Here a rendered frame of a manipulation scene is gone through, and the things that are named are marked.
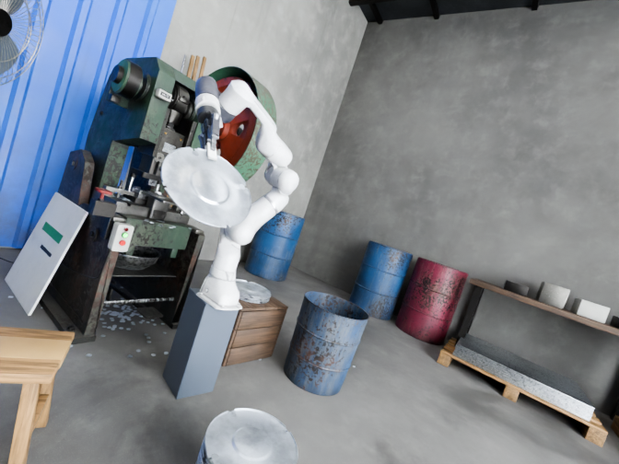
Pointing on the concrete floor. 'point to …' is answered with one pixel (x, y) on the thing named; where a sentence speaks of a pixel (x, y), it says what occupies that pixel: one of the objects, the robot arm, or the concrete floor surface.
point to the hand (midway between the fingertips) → (210, 153)
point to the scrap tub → (324, 342)
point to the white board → (44, 250)
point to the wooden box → (254, 331)
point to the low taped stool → (31, 378)
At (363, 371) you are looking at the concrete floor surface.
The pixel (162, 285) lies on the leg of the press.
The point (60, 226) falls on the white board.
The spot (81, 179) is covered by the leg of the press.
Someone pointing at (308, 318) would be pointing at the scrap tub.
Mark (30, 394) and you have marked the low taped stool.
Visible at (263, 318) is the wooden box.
